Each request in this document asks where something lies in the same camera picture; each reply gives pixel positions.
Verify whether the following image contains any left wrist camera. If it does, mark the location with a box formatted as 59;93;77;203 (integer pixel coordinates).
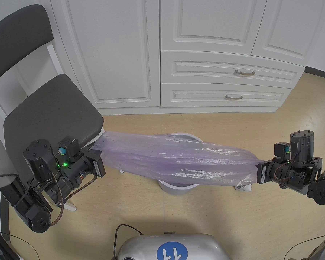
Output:
58;136;81;163

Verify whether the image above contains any white wardrobe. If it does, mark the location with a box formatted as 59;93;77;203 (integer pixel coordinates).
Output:
0;0;319;116

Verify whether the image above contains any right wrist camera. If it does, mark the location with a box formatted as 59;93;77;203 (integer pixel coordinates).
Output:
274;142;291;162

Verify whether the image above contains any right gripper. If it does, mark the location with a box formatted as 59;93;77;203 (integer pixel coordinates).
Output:
256;160;289;185

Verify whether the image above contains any black cable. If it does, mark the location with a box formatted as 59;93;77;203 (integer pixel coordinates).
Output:
0;233;40;260
285;234;325;260
113;224;144;257

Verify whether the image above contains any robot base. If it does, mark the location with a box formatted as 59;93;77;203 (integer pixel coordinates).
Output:
119;233;231;260

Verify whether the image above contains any purple plastic bag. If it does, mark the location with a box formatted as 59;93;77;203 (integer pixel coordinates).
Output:
91;130;262;187

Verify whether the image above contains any white trash bin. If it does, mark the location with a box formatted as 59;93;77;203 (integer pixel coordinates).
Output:
158;132;203;197

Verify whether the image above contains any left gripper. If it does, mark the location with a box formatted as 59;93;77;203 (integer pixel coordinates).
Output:
59;149;106;198

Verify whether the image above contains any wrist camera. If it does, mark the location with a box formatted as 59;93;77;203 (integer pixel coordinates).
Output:
274;142;291;162
58;136;81;163

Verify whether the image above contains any white chair with grey seat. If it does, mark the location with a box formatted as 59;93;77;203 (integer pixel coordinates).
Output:
0;4;105;213

